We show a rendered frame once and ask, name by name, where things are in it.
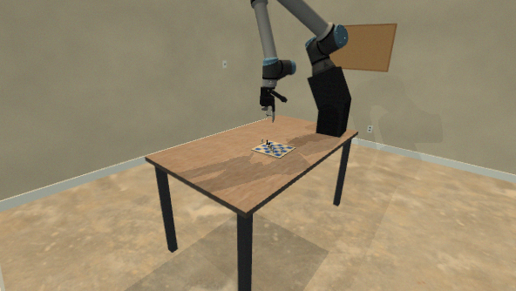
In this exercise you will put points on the blue and cream chessboard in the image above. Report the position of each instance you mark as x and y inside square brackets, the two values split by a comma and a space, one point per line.
[263, 148]

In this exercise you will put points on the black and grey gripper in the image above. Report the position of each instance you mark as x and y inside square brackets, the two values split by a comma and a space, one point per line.
[268, 100]

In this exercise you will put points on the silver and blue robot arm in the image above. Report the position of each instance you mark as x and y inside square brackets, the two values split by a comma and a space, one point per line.
[331, 39]

